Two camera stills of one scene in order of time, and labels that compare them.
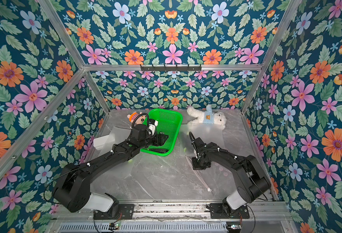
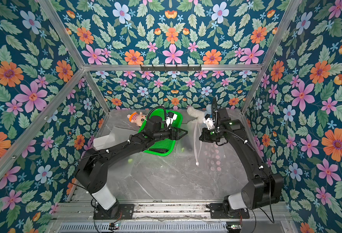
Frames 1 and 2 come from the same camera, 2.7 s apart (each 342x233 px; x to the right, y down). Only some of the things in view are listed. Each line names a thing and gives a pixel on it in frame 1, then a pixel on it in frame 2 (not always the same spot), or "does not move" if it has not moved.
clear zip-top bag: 210,132 does not move
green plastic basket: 169,123 does not move
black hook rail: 170,69 does not move
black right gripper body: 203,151 -> 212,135
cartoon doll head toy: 139,121 does not move
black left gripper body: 148,141 -> 166,134
